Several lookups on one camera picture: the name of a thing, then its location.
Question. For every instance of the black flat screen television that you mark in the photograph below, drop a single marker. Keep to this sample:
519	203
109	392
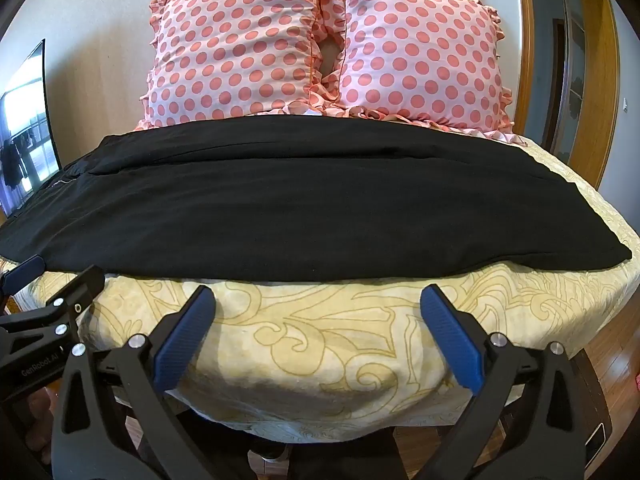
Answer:
25	140

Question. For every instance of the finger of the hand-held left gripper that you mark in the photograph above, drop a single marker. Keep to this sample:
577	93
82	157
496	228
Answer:
75	296
26	267

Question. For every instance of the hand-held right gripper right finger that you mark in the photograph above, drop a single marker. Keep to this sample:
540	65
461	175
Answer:
451	339

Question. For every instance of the wooden door frame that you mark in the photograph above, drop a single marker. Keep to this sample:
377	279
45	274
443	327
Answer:
602	75

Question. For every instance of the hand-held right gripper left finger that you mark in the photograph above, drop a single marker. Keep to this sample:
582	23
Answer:
184	336

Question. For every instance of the bed with yellow patterned sheet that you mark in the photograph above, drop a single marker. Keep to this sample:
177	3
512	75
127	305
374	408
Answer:
320	350

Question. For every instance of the person's dark trouser legs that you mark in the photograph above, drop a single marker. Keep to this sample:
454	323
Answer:
340	455

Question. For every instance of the black pants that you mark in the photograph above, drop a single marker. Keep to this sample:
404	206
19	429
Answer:
310	200

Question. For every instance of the pink polka dot pillow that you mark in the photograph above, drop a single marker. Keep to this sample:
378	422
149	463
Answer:
235	45
415	50

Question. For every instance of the white shoe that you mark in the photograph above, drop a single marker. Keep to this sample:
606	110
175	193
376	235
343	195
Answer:
272	454

